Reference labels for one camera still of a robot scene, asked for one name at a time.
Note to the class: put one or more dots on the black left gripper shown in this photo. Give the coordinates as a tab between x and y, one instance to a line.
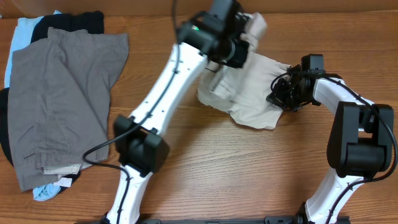
239	62

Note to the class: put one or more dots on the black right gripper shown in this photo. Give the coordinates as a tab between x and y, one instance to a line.
276	97

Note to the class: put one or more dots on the beige cotton shorts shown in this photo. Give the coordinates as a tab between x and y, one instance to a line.
242	92

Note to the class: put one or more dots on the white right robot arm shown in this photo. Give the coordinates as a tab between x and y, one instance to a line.
361	148

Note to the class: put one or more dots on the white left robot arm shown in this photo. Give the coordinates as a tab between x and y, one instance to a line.
208	36

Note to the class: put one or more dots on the black folded garment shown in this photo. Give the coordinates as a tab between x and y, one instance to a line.
68	23

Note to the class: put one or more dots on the grey folded shorts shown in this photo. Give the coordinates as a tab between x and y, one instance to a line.
62	105

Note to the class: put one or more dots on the light blue garment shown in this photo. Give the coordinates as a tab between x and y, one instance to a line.
21	39

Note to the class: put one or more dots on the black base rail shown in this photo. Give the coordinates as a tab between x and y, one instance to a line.
217	221

